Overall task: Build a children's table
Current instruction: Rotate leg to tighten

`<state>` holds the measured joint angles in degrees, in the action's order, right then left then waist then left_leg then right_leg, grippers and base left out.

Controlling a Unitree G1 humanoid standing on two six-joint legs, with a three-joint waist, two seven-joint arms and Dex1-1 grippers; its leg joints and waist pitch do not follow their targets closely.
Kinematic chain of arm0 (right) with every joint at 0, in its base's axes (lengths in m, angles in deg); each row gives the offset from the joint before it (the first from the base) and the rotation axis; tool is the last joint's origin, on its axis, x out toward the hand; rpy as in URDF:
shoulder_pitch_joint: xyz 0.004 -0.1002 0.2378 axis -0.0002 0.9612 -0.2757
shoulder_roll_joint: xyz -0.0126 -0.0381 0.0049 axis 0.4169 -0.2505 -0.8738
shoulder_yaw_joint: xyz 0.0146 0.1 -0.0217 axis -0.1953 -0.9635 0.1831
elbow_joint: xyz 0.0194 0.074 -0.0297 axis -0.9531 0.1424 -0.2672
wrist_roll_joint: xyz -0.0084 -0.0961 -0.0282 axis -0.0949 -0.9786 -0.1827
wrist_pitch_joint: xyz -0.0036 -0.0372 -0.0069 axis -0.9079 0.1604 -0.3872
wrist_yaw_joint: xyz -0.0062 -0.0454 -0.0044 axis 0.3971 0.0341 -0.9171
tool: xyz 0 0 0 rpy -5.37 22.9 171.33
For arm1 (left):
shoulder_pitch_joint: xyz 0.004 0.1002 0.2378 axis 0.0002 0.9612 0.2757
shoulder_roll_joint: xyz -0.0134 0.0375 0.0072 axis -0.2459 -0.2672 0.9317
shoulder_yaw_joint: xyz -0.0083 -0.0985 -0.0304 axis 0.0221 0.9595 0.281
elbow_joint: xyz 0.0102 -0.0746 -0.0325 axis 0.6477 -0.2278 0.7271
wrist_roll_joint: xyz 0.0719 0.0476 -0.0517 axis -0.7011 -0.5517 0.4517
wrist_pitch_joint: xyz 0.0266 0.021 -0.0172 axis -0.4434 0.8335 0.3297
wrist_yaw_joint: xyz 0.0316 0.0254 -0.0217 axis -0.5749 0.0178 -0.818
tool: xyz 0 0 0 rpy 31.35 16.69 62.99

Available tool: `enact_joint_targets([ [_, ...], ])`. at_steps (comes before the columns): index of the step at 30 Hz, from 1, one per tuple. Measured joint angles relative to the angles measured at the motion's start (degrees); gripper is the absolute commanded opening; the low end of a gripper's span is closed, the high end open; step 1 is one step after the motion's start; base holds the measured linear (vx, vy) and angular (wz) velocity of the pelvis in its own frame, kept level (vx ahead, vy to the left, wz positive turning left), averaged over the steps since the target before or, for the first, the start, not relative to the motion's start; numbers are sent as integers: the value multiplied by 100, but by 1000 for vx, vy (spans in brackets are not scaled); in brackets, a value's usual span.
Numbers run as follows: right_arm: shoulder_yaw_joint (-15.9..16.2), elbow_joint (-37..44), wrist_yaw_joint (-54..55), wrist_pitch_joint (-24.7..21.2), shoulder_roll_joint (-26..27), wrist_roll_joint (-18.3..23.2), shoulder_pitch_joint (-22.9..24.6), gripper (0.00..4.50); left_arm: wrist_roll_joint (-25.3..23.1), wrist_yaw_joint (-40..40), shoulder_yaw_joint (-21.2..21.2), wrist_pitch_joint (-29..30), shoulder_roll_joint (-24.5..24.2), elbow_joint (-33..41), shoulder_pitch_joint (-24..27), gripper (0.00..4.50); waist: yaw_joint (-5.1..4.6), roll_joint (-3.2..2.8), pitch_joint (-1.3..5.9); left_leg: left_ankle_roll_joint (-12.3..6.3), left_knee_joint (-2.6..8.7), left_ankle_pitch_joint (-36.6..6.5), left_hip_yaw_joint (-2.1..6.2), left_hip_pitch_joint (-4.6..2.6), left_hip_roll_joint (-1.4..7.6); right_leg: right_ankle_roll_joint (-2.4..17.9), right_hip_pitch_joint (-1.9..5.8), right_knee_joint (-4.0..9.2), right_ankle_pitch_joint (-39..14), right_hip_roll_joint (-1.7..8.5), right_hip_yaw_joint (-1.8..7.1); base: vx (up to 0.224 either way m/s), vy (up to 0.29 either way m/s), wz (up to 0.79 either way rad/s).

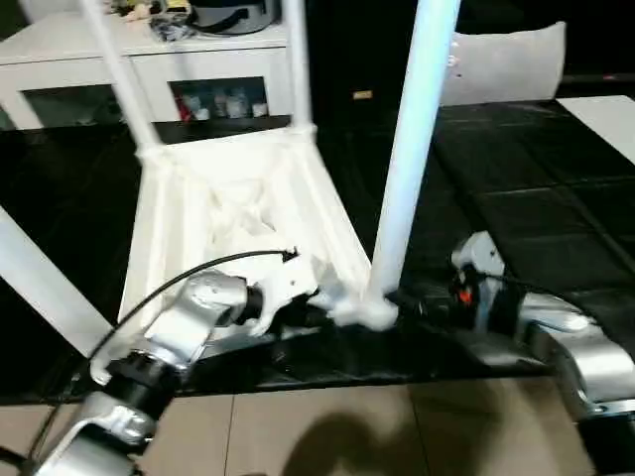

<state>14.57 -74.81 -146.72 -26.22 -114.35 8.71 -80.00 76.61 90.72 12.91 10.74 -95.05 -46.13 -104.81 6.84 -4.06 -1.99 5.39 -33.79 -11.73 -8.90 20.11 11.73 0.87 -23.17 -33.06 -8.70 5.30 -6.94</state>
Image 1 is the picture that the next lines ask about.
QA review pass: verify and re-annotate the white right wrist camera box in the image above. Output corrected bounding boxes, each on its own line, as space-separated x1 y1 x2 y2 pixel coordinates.
450 232 505 285

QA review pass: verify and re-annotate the grey bag with black strap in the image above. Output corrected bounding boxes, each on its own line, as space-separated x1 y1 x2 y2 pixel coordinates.
189 0 289 35

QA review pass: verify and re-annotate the grey pillow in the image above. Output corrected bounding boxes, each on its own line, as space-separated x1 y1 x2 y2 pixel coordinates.
437 20 569 106

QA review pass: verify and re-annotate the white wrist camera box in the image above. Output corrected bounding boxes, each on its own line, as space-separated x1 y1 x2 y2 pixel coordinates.
243 256 320 336
450 232 505 285

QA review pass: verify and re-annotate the white flat board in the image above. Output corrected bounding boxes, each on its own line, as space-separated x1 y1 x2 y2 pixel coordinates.
558 94 635 165

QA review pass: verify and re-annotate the black cabinet with yellow label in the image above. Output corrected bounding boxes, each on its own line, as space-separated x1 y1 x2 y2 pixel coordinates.
290 0 418 130

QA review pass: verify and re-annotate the white plastic table top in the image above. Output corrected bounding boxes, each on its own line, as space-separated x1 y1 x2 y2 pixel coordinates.
89 121 400 386

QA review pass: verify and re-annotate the white sideboard cabinet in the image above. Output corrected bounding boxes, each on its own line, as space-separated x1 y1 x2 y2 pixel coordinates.
0 12 297 130

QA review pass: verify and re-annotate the colourful clutter bundle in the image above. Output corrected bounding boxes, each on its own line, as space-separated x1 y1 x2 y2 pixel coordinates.
99 0 194 41

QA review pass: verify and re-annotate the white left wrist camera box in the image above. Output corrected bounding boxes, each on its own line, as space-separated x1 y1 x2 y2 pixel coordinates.
243 256 320 336

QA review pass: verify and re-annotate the white plastic table leg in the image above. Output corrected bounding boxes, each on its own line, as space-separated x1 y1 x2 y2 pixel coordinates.
362 0 462 313
282 0 318 135
77 0 165 158
0 206 112 356

